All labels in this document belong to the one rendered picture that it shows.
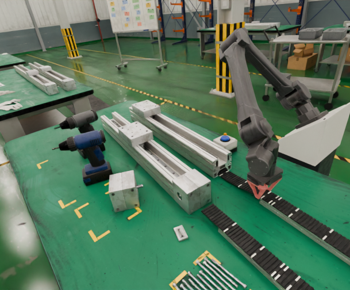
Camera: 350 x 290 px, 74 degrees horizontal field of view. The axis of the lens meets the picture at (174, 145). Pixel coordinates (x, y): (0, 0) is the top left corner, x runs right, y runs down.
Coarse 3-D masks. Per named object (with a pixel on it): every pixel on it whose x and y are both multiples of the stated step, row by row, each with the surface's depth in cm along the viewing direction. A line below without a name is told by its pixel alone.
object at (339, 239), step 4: (336, 236) 63; (340, 236) 62; (344, 236) 62; (332, 240) 62; (336, 240) 61; (340, 240) 61; (344, 240) 61; (332, 244) 61; (336, 244) 60; (340, 244) 61; (336, 248) 60
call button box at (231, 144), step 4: (220, 136) 110; (216, 140) 107; (220, 140) 106; (228, 140) 105; (232, 140) 105; (236, 140) 105; (220, 144) 105; (224, 144) 103; (228, 144) 103; (232, 144) 105; (236, 144) 106; (228, 148) 104; (232, 148) 106; (236, 148) 108; (232, 152) 107
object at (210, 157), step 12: (144, 120) 134; (156, 120) 133; (168, 120) 125; (156, 132) 126; (168, 132) 113; (180, 132) 118; (192, 132) 111; (168, 144) 118; (180, 144) 106; (192, 144) 101; (204, 144) 103; (216, 144) 99; (192, 156) 101; (204, 156) 93; (216, 156) 99; (228, 156) 94; (204, 168) 96; (216, 168) 92; (228, 168) 97
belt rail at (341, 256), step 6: (264, 204) 78; (270, 210) 76; (276, 210) 74; (282, 216) 73; (288, 222) 71; (294, 222) 69; (300, 228) 68; (306, 234) 67; (312, 234) 65; (318, 240) 64; (324, 246) 63; (330, 246) 62; (330, 252) 62; (336, 252) 61; (342, 258) 60; (348, 258) 58; (348, 264) 59
